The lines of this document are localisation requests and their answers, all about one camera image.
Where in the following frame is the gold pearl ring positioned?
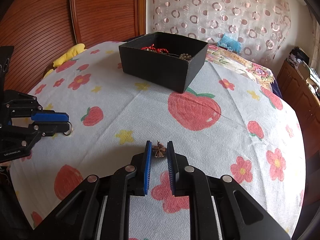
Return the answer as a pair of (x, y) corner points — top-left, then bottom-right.
(62, 122), (74, 137)

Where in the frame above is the rose gold flower brooch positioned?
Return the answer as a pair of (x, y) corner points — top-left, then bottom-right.
(152, 141), (167, 158)

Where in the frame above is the red braided cord bracelet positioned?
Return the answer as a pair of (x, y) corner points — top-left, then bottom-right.
(140, 43), (171, 55)

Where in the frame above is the black cardboard jewelry box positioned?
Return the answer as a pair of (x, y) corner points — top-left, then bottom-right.
(119, 32), (209, 93)

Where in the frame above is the yellow plush toy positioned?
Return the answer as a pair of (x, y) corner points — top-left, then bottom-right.
(43, 43), (86, 79)

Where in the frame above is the strawberry flower print cloth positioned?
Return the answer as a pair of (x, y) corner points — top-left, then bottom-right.
(10, 42), (305, 235)

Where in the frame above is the brown wooden wardrobe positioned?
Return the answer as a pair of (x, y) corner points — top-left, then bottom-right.
(1, 0), (146, 93)

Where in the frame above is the floral bed quilt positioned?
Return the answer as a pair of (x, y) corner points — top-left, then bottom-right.
(206, 44), (274, 91)

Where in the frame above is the wooden side cabinet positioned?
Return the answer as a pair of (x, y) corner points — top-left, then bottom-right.
(277, 60), (320, 159)

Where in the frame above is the blue plush toy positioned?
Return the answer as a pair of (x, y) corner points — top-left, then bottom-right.
(217, 34), (242, 54)

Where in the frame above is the stack of books and papers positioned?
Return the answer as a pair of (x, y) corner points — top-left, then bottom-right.
(286, 47), (319, 93)

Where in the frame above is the side window curtain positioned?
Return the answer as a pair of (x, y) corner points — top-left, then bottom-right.
(309, 13), (320, 72)

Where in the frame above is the pink circle pattern curtain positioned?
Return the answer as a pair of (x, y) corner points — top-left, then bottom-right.
(151, 0), (291, 64)

